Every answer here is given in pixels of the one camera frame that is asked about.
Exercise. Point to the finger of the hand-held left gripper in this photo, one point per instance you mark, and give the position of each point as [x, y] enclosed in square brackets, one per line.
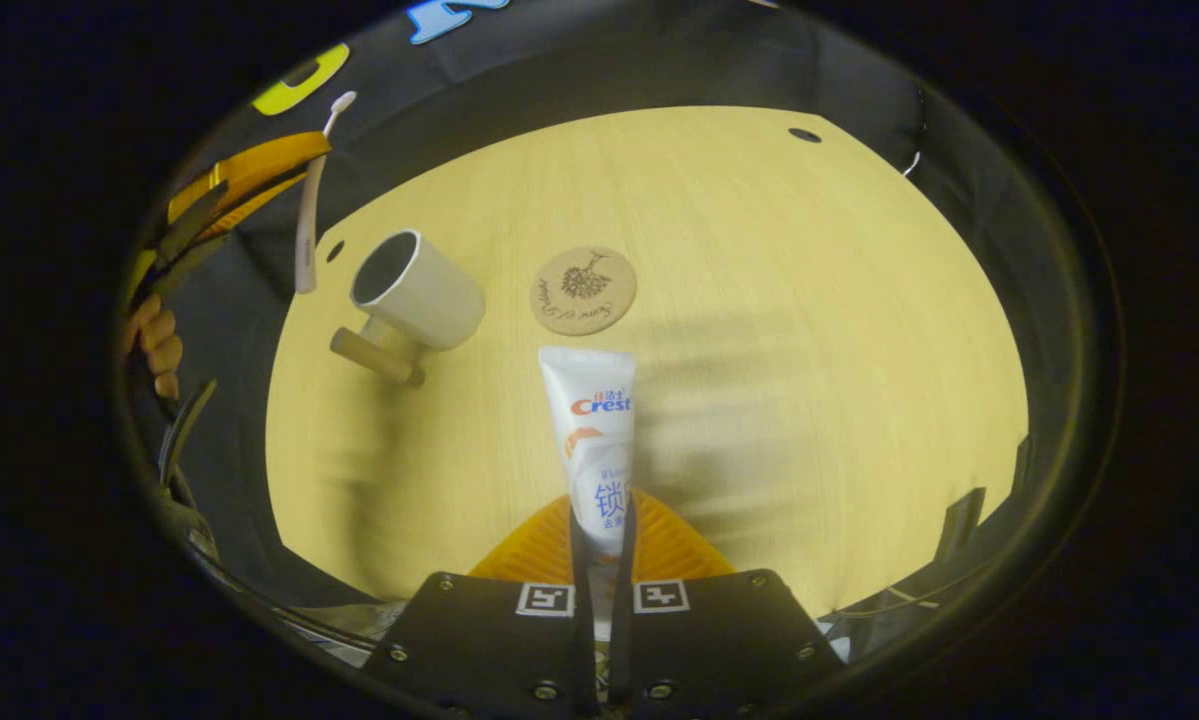
[259, 158]
[254, 198]

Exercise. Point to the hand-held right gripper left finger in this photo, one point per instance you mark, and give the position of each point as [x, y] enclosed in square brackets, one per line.
[499, 650]

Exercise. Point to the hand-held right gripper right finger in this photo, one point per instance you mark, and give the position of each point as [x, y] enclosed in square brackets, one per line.
[709, 650]

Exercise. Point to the white toothbrush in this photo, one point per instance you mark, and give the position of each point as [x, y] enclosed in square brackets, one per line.
[306, 240]

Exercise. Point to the white toothpaste tube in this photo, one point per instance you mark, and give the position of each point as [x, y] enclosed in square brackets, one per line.
[589, 440]

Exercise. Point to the black backdrop cloth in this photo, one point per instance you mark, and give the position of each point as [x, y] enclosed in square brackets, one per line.
[519, 100]

